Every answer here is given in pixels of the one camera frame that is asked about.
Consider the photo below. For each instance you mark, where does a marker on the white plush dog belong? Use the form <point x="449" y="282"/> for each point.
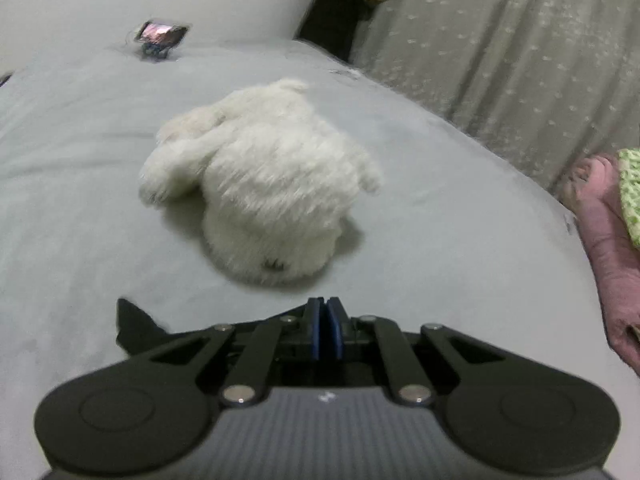
<point x="270" y="185"/>

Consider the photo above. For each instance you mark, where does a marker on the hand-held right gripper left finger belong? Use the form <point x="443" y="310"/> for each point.
<point x="313" y="332"/>

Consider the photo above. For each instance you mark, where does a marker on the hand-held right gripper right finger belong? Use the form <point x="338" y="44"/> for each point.
<point x="334" y="332"/>

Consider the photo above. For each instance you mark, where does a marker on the grey bed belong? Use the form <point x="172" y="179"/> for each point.
<point x="75" y="185"/>

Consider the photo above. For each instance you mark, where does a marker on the blue phone stand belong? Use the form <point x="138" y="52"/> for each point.
<point x="156" y="51"/>

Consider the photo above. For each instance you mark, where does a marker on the smartphone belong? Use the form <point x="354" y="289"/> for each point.
<point x="161" y="32"/>

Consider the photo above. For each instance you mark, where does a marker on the black short-sleeved dress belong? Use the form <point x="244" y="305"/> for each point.
<point x="137" y="330"/>

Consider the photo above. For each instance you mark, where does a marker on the pink folded quilt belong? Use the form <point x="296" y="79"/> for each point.
<point x="605" y="260"/>

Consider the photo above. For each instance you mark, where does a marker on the grey star-print curtain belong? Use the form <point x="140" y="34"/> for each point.
<point x="500" y="50"/>

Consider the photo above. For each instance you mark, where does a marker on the black hanging garment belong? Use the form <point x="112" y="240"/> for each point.
<point x="335" y="5"/>

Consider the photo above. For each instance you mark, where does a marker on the green patterned cloth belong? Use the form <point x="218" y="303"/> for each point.
<point x="631" y="195"/>

